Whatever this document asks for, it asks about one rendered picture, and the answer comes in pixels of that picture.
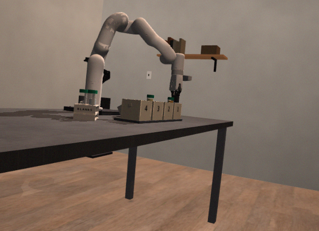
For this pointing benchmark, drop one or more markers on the peach tube rack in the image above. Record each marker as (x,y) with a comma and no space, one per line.
(86,112)

